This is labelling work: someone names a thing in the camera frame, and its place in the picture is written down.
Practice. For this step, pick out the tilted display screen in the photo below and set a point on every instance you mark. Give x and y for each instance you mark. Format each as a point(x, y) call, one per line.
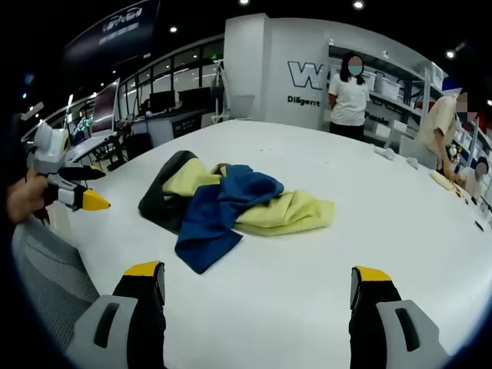
point(105, 107)

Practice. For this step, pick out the white side desk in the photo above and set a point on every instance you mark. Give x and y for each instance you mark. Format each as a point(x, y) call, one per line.
point(88, 146)

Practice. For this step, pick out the person's left hand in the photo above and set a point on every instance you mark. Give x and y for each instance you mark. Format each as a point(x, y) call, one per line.
point(27, 196)

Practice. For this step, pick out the black monitor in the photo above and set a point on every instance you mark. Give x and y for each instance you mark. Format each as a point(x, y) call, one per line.
point(163, 100)
point(195, 98)

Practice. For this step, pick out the beige cloth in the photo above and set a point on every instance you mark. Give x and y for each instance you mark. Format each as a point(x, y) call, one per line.
point(446, 182)

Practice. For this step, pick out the dark hanging banner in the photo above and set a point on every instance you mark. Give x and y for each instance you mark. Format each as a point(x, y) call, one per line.
point(111, 30)

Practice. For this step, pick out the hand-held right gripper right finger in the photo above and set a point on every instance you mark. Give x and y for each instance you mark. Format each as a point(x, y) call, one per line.
point(369, 307)

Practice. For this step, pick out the grey office desk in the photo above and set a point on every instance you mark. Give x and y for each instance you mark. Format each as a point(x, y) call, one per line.
point(180, 125)

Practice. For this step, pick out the white crumpled cloth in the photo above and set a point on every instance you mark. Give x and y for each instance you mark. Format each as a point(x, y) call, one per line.
point(385, 153)
point(414, 163)

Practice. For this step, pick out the yellow blue grey garment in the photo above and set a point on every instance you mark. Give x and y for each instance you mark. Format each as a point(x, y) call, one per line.
point(215, 215)

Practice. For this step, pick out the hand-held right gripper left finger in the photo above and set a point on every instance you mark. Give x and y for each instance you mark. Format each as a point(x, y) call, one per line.
point(142, 307)

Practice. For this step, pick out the grey mesh chair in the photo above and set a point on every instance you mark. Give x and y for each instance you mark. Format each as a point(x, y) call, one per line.
point(50, 269)

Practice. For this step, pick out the white clothes stand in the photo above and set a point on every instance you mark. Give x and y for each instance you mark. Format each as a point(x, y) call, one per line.
point(217, 84)

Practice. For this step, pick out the row of white storage bins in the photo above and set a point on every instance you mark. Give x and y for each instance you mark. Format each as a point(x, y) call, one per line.
point(384, 82)

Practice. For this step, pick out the metal storage shelf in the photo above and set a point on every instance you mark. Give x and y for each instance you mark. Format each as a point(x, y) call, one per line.
point(419, 92)

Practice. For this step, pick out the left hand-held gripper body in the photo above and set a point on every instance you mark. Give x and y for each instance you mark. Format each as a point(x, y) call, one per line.
point(48, 142)

